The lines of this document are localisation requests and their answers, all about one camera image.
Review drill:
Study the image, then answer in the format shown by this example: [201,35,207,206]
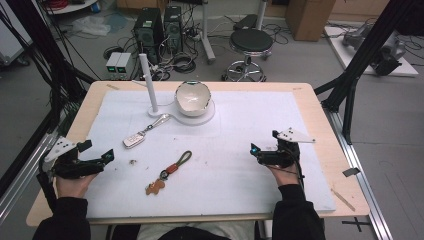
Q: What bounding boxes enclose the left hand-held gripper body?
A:
[39,136,105,180]

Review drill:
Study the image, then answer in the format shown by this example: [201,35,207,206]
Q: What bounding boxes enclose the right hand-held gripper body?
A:
[256,127,316,169]

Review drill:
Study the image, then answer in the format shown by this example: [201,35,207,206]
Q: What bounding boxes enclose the person's right hand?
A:
[266,162,302,187]

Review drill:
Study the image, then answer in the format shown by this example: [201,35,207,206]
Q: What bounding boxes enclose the person's left hand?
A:
[55,173,99,200]

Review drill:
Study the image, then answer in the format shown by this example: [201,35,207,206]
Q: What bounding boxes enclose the white foam mat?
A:
[85,89,337,220]

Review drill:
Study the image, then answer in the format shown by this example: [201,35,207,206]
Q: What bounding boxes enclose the small black plate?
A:
[341,166,362,178]

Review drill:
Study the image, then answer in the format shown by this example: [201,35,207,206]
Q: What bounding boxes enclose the thin wooden stick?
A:
[330,187,357,213]

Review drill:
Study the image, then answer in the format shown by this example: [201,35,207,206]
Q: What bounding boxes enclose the white ceramic bowl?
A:
[174,80,212,118]

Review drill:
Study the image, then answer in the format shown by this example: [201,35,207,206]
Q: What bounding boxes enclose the grey power supply unit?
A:
[115,52,133,81]
[105,51,122,81]

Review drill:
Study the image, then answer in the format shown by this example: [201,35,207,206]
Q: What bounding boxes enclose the white stand with pole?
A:
[138,53,216,127]

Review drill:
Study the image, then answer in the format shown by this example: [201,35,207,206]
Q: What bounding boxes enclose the black round stool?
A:
[221,27,275,83]

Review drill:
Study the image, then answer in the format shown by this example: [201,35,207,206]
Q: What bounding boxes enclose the person's torso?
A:
[105,220,268,240]

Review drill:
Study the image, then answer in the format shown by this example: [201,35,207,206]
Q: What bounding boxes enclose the white floor platform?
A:
[323,24,420,78]

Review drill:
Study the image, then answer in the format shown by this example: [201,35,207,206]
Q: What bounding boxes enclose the black flat box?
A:
[232,13,259,32]

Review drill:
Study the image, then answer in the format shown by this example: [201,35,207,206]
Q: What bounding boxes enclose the white desk leg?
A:
[255,0,269,31]
[199,0,217,66]

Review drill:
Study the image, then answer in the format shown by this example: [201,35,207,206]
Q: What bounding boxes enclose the clear plastic bag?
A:
[70,14,112,37]

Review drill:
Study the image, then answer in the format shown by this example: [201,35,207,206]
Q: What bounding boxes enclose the cardboard box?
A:
[285,0,337,43]

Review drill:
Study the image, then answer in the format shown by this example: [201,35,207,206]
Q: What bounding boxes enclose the large black computer tower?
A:
[133,7,165,65]

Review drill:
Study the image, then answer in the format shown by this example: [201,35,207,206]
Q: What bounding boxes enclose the grey machine on platform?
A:
[342,22,407,77]

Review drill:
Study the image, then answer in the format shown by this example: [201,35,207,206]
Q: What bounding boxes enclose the white round table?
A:
[42,0,100,16]

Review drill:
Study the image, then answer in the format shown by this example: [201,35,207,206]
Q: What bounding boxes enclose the slim black computer tower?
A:
[162,4,184,55]

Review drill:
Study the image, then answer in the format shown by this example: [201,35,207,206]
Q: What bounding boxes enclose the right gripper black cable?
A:
[285,145,307,192]

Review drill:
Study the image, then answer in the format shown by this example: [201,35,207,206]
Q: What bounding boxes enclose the left gripper black strap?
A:
[35,171,58,214]

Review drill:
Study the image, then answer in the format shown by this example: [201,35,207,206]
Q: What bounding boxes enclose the aluminium rail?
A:
[323,108,395,240]
[0,132,58,225]

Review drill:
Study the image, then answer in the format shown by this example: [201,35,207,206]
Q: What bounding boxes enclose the orange leather keychain with loop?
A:
[144,150,194,197]

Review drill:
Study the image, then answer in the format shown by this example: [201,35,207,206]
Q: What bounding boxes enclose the coiled black cable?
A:
[170,52,198,75]

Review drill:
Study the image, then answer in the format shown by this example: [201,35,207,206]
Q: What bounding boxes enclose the black metal frame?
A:
[313,0,424,146]
[0,0,98,198]

